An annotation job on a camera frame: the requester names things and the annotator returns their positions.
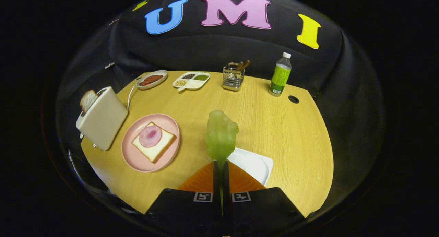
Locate pink ham slice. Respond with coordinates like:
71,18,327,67
139,125,163,148

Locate white toaster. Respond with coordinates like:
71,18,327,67
76,86,129,151

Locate white square plate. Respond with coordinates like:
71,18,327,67
227,148,274,186

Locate metal wire utensil holder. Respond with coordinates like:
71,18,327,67
223,62,245,91

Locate white toaster cable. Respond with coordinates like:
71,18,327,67
126,84,138,110

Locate toasted bread slice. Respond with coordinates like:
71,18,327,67
80,90,99,115

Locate green lettuce leaf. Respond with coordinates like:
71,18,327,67
204,110,239,170

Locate white bread slice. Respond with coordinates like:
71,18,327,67
132,122,177,163

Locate pink plate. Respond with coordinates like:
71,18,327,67
121,114,181,173

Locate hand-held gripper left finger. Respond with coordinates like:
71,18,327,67
146,161,223,237

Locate brown meat slices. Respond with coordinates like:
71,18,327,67
139,75,164,86

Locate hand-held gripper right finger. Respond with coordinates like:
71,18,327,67
223,161,306,237

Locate white divided bean dish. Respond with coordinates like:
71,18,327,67
172,72,211,92

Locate white round plate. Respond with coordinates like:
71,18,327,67
136,70,168,90

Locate green label plastic bottle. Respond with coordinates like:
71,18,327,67
268,52,292,97

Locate black backdrop cloth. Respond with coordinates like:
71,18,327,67
57,0,384,210

